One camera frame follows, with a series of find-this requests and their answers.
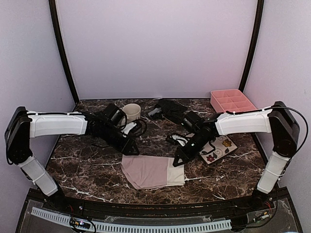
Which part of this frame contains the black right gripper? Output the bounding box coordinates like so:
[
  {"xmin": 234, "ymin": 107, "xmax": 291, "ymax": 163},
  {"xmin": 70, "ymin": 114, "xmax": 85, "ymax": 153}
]
[{"xmin": 173, "ymin": 132, "xmax": 211, "ymax": 166}]

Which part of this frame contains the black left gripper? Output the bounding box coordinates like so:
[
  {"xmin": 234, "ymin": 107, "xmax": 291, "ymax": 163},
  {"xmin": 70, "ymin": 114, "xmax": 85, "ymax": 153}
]
[{"xmin": 101, "ymin": 124, "xmax": 140, "ymax": 156}]

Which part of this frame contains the pink and white underwear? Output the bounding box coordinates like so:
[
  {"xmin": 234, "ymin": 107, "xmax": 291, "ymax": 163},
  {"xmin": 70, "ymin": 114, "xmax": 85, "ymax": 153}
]
[{"xmin": 121, "ymin": 155, "xmax": 185, "ymax": 190}]

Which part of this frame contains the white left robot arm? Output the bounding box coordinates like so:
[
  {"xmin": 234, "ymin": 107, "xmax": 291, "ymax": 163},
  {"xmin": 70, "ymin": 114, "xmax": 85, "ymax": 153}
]
[{"xmin": 4, "ymin": 104, "xmax": 139, "ymax": 212}]

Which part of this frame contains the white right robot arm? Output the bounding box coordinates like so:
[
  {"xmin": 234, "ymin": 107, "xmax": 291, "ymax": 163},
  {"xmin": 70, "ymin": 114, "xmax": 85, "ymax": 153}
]
[{"xmin": 173, "ymin": 101, "xmax": 300, "ymax": 211}]

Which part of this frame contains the black striped underwear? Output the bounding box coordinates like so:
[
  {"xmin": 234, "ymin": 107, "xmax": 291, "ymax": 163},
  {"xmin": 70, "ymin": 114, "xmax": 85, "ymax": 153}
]
[{"xmin": 148, "ymin": 99, "xmax": 188, "ymax": 124}]

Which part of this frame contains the cream ceramic mug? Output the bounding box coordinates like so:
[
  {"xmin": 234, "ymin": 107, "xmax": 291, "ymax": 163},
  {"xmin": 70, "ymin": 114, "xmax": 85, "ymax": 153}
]
[{"xmin": 122, "ymin": 103, "xmax": 141, "ymax": 122}]

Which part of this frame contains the floral patterned square coaster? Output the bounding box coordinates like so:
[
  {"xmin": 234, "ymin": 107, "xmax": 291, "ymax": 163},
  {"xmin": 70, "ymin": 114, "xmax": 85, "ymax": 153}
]
[{"xmin": 199, "ymin": 136, "xmax": 238, "ymax": 165}]

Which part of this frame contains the pink divided organizer tray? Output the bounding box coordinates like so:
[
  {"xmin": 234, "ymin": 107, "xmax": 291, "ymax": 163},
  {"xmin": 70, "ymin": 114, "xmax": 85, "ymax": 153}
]
[{"xmin": 210, "ymin": 89, "xmax": 257, "ymax": 113}]

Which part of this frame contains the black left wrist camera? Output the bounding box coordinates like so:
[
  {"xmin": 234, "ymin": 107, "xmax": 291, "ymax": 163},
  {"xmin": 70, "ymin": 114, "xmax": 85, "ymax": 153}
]
[{"xmin": 104, "ymin": 103, "xmax": 126, "ymax": 126}]

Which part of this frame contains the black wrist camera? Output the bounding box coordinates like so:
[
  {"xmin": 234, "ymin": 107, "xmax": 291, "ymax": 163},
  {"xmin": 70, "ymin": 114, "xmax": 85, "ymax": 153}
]
[
  {"xmin": 181, "ymin": 111, "xmax": 204, "ymax": 133},
  {"xmin": 104, "ymin": 103, "xmax": 126, "ymax": 126}
]

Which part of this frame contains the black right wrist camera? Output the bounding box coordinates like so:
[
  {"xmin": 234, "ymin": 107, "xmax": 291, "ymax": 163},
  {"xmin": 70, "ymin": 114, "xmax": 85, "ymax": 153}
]
[{"xmin": 181, "ymin": 111, "xmax": 204, "ymax": 133}]

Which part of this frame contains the white slotted cable duct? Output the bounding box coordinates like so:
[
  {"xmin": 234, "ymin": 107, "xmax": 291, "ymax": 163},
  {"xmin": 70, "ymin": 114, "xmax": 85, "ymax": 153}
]
[{"xmin": 31, "ymin": 207, "xmax": 232, "ymax": 233}]

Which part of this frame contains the left circuit board with wires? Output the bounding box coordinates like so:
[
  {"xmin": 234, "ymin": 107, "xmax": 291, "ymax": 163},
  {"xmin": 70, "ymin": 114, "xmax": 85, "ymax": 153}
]
[{"xmin": 68, "ymin": 205, "xmax": 97, "ymax": 233}]

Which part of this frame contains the circuit board with wires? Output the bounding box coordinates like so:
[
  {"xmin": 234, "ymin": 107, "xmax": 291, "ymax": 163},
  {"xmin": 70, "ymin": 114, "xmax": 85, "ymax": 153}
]
[
  {"xmin": 68, "ymin": 205, "xmax": 97, "ymax": 233},
  {"xmin": 246, "ymin": 200, "xmax": 278, "ymax": 228}
]

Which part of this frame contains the right circuit board with wires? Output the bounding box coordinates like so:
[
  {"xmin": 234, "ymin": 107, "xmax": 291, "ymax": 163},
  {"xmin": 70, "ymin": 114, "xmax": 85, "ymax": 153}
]
[{"xmin": 246, "ymin": 200, "xmax": 278, "ymax": 228}]

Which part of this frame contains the black table edge rail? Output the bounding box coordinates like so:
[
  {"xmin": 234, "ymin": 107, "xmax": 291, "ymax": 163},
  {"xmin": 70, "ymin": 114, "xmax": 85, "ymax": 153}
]
[{"xmin": 24, "ymin": 188, "xmax": 290, "ymax": 219}]

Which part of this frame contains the black left frame post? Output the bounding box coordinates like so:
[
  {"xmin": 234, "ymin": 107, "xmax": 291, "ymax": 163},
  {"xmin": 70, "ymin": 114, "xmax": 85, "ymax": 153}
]
[{"xmin": 49, "ymin": 0, "xmax": 80, "ymax": 104}]

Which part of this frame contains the black frame post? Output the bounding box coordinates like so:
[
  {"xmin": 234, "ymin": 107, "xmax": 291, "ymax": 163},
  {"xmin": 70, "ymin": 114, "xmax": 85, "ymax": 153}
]
[
  {"xmin": 238, "ymin": 0, "xmax": 265, "ymax": 92},
  {"xmin": 49, "ymin": 0, "xmax": 80, "ymax": 104}
]

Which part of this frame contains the black right frame post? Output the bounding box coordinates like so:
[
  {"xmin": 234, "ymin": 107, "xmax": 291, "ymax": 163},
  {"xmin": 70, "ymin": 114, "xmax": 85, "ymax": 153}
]
[{"xmin": 238, "ymin": 0, "xmax": 265, "ymax": 92}]

